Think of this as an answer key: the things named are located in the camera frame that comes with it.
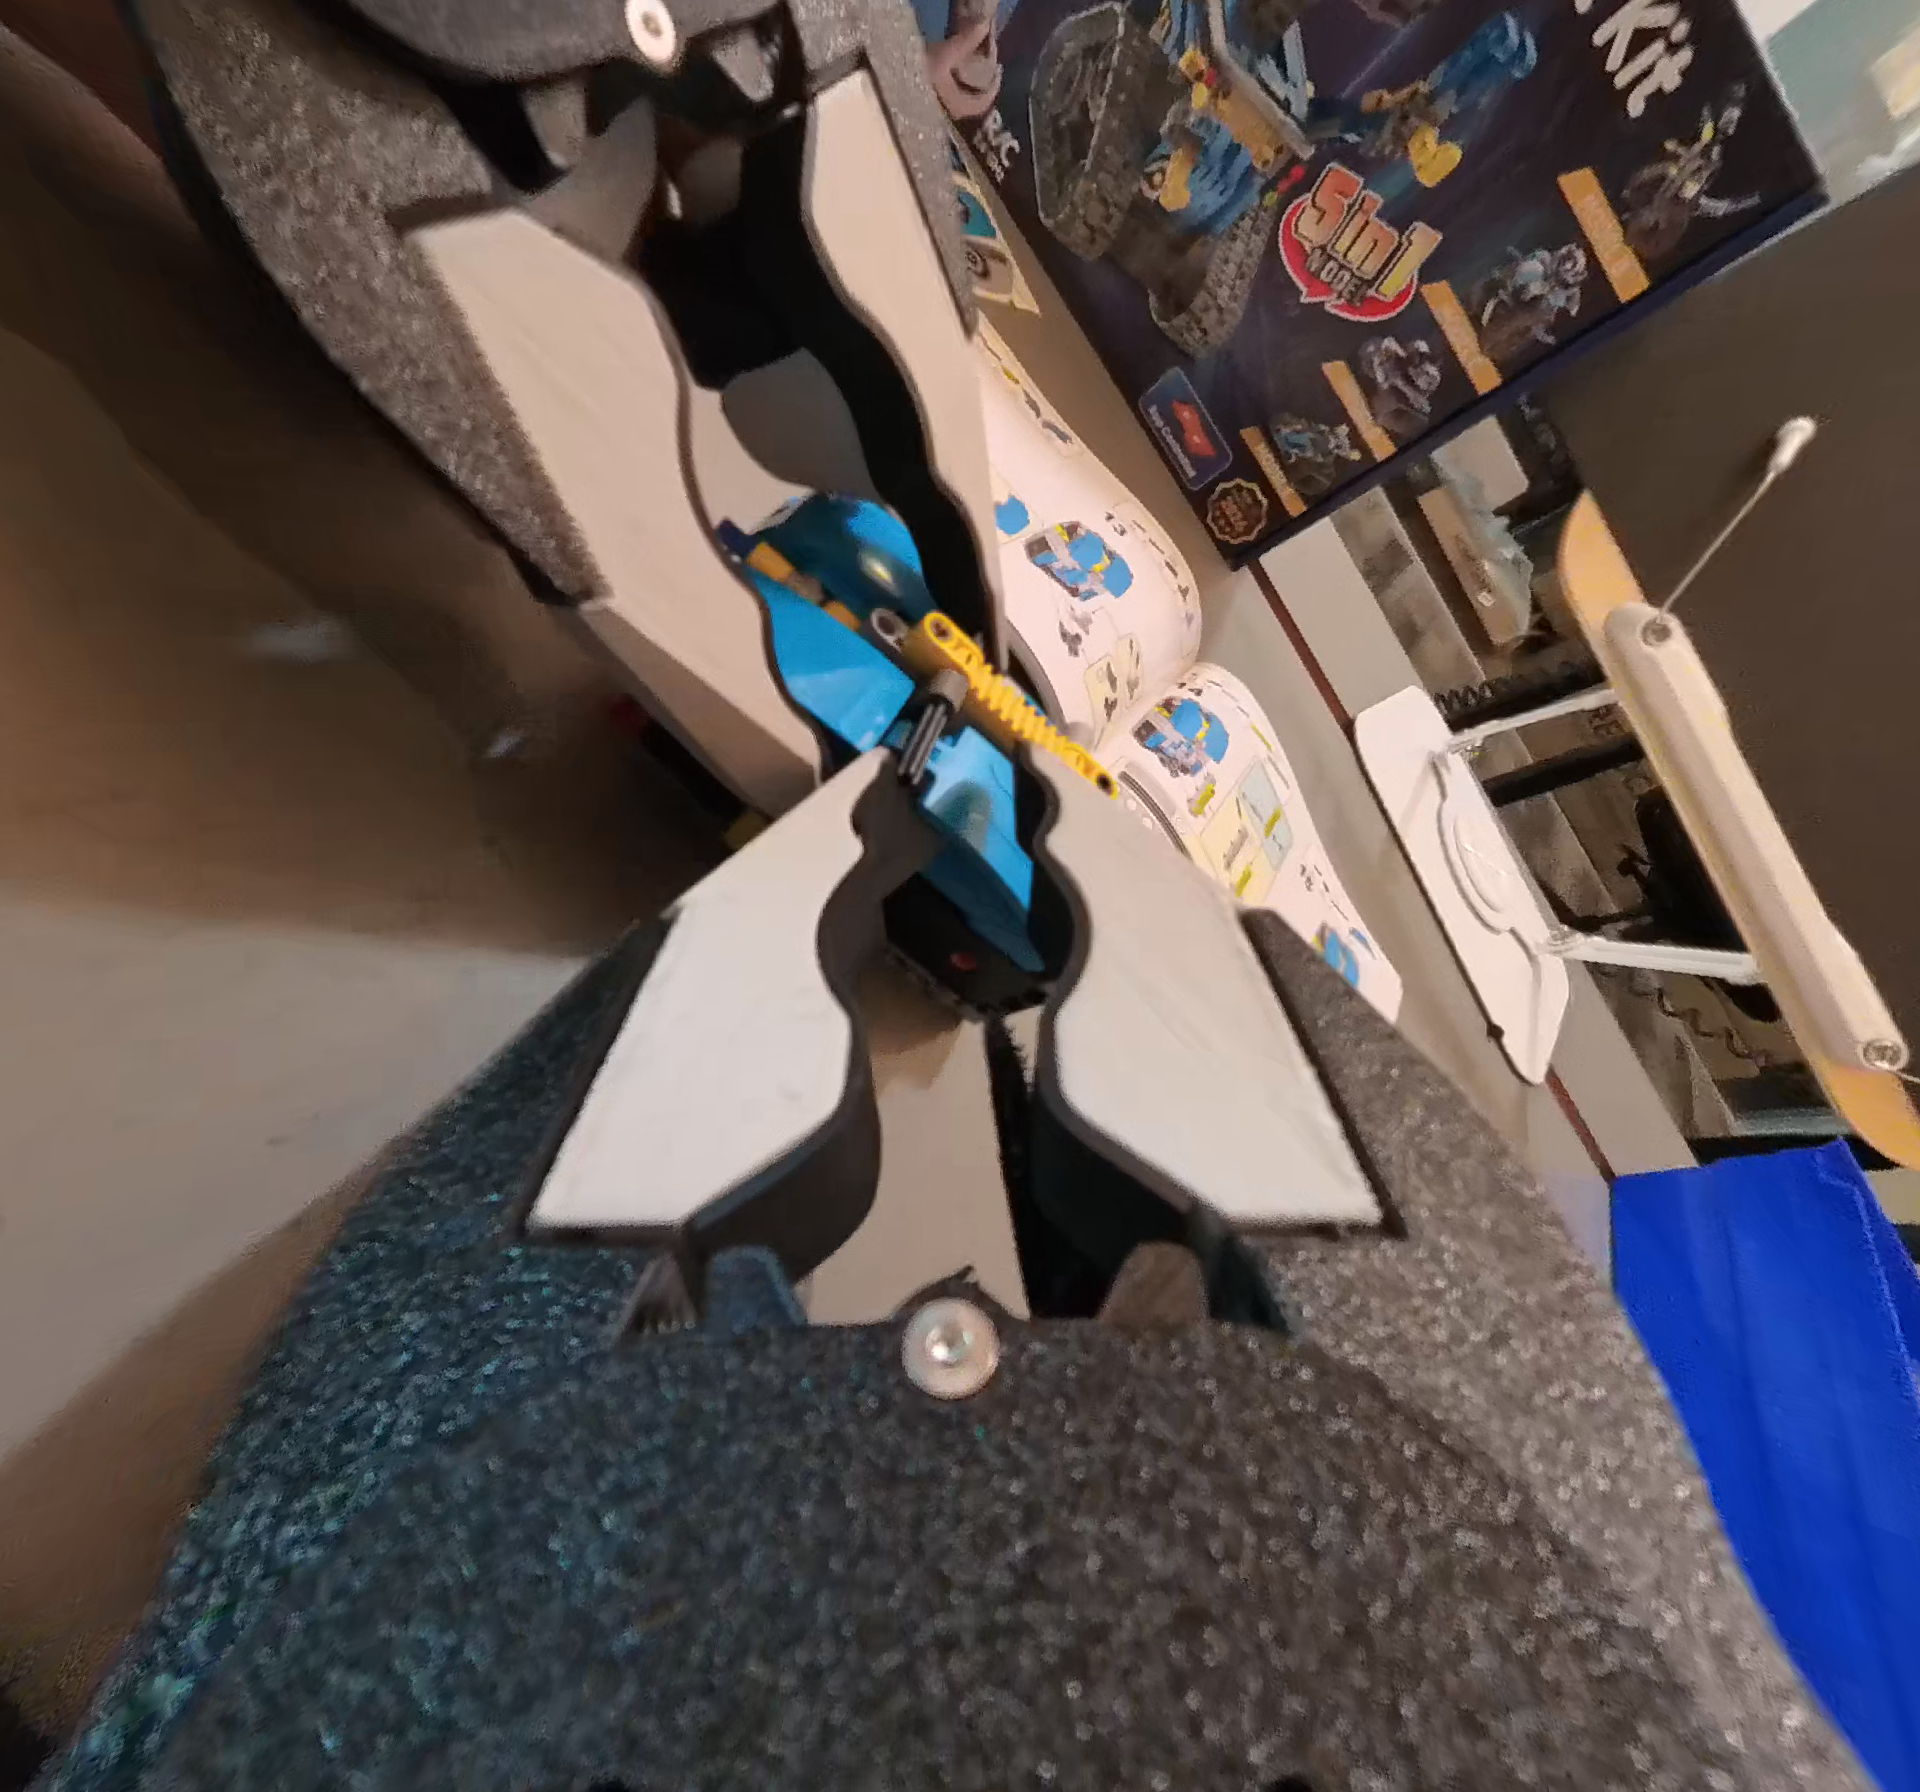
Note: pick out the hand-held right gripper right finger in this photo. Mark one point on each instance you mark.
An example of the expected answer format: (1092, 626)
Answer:
(1201, 1058)

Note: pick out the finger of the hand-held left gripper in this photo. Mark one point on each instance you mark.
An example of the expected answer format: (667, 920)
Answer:
(557, 369)
(886, 218)

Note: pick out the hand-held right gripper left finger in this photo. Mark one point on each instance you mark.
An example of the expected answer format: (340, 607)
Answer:
(704, 1058)

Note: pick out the thin black axle rod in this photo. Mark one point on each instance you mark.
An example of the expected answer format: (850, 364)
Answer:
(923, 737)

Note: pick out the blue yellow toy brick model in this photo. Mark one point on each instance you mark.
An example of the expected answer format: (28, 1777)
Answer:
(841, 682)

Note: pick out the grey desk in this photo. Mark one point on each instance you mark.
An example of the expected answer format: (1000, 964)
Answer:
(225, 1073)

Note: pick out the white instruction booklet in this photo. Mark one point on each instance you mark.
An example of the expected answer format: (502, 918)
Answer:
(1081, 578)

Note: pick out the dark blue toy kit box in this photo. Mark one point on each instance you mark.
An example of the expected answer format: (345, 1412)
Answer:
(1426, 397)

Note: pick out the blue plastic bin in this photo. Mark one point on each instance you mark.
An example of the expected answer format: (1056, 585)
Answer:
(1770, 1371)

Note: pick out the black flat board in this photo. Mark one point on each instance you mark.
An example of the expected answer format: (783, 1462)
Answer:
(1801, 397)

